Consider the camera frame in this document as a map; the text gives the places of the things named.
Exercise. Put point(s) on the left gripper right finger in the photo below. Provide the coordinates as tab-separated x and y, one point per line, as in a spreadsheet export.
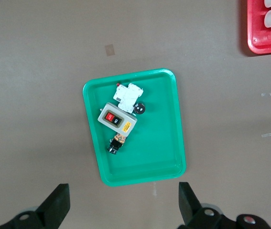
192	212

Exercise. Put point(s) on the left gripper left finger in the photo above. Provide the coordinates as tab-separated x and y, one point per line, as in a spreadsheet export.
51	210

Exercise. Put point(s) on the green plastic tray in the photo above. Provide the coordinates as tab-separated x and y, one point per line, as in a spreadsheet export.
154	148

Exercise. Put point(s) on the clear tape piece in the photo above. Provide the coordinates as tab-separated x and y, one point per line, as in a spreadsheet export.
266	94
266	135

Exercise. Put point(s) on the brown tape patch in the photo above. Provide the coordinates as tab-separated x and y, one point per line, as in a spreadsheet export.
110	50

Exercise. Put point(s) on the red plastic tray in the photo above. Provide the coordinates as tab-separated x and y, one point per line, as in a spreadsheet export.
257	45

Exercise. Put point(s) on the black round buzzer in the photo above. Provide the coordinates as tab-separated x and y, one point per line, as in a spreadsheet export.
139	108

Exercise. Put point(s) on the white circuit breaker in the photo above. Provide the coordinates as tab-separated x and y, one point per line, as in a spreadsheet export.
128	96

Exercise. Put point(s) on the black push button switch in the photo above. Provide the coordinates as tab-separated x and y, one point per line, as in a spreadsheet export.
116	144

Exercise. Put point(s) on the grey on off switch box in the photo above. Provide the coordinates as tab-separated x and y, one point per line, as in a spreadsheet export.
117	120

